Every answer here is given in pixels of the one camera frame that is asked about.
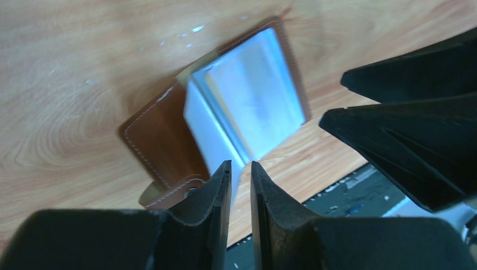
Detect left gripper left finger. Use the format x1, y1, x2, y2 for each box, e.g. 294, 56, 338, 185
1, 160, 232, 269

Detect brown leather card holder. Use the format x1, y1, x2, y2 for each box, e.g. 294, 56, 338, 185
118, 16, 312, 209

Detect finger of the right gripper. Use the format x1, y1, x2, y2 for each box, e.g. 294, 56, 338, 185
319, 93, 476, 212
340, 28, 476, 103

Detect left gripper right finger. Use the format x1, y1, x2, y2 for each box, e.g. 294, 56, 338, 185
250, 161, 476, 269

